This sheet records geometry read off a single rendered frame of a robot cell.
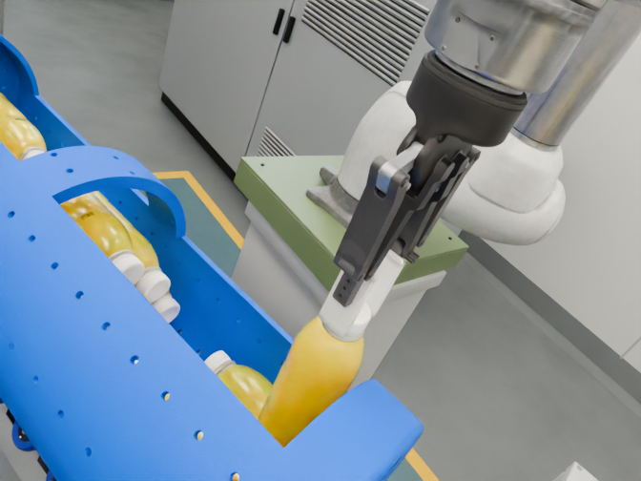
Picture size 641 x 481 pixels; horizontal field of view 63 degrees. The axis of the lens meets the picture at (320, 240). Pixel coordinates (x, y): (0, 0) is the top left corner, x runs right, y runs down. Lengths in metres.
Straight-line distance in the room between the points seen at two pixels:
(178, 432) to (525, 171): 0.68
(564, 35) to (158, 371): 0.37
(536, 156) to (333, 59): 1.60
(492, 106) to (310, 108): 2.18
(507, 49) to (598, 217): 2.82
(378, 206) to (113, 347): 0.26
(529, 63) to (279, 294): 0.82
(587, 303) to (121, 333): 2.93
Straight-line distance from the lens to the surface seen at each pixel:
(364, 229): 0.37
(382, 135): 0.93
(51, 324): 0.52
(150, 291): 0.67
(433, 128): 0.35
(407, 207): 0.38
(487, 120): 0.35
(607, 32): 0.89
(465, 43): 0.34
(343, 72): 2.36
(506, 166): 0.92
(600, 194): 3.11
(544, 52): 0.34
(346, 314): 0.44
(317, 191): 1.04
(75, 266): 0.53
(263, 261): 1.10
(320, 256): 0.93
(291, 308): 1.05
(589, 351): 3.28
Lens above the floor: 1.57
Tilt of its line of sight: 33 degrees down
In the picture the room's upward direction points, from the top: 24 degrees clockwise
